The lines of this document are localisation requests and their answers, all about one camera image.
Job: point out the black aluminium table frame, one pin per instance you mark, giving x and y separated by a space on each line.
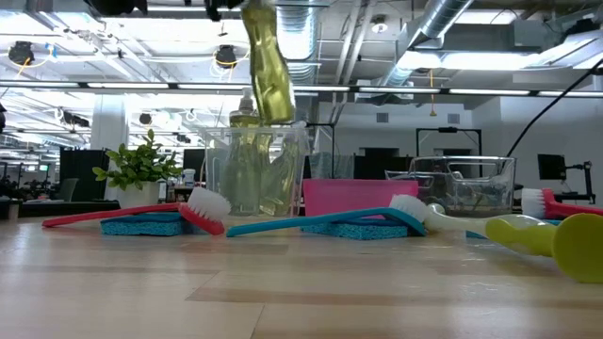
70 209

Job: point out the black frame stand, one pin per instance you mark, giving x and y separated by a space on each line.
447 129

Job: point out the tall clear plastic bin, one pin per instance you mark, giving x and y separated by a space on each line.
212 188

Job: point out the dark blue sponge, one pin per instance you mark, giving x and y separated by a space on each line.
141 228
476 235
353 231

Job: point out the red dish brush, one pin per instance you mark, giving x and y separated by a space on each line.
565 208
207 205

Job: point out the small white bottle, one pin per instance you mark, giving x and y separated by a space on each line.
189 180

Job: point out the small black monitor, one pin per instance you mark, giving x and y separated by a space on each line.
551 167

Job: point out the grey office chair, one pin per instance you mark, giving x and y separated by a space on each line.
66 188

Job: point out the red plastic tray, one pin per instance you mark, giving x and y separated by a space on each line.
358 195

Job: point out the blue dish brush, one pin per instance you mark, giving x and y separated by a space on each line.
306 221

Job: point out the dark office partition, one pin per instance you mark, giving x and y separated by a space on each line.
85 174

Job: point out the yellow-green dish brush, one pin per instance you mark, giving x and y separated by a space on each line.
575 247

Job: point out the green potted plant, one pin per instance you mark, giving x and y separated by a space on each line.
136 165

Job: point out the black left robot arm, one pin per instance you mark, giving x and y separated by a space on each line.
115 5

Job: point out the black monitor stand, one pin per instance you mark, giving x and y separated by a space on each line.
587 181

